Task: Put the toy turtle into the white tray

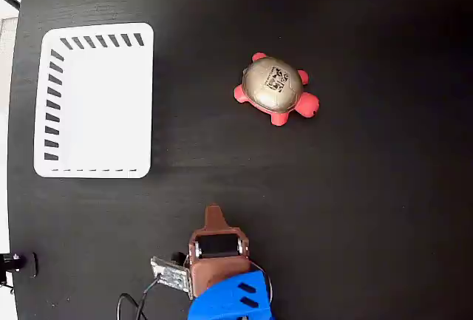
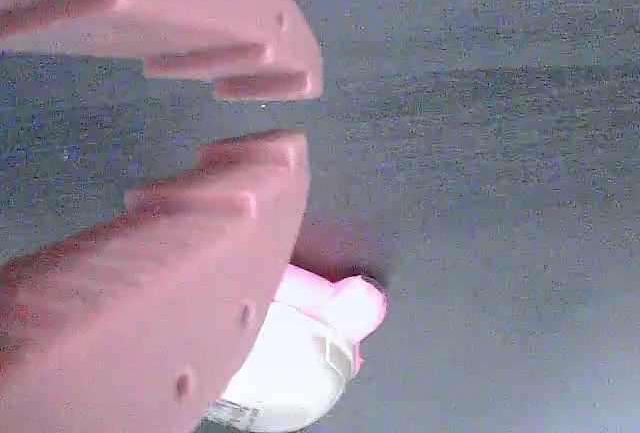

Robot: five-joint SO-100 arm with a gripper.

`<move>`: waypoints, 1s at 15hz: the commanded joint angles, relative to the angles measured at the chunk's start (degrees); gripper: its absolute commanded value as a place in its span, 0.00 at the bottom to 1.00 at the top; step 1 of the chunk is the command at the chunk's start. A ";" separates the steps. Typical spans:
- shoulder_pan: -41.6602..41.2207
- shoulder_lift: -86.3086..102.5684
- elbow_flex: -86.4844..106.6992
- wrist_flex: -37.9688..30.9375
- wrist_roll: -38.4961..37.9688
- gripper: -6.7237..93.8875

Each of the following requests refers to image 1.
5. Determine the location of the thin servo wire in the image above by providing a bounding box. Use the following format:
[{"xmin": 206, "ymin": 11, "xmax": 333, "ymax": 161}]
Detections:
[{"xmin": 248, "ymin": 259, "xmax": 274, "ymax": 304}]

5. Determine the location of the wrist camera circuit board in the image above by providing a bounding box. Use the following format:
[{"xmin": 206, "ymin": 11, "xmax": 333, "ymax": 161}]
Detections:
[{"xmin": 150, "ymin": 251, "xmax": 191, "ymax": 293}]

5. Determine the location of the black table clamp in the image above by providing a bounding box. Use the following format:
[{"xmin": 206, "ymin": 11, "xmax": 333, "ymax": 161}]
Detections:
[{"xmin": 0, "ymin": 251, "xmax": 39, "ymax": 279}]

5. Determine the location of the white plastic basket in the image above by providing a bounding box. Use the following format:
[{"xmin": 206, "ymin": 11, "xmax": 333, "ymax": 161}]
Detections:
[{"xmin": 33, "ymin": 22, "xmax": 154, "ymax": 180}]

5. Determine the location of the red turtle toy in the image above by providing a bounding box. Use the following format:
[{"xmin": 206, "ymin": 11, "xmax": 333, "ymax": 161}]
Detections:
[{"xmin": 233, "ymin": 52, "xmax": 321, "ymax": 127}]

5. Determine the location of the black camera cable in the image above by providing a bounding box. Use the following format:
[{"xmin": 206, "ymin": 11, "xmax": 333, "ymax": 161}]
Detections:
[{"xmin": 116, "ymin": 274, "xmax": 163, "ymax": 320}]

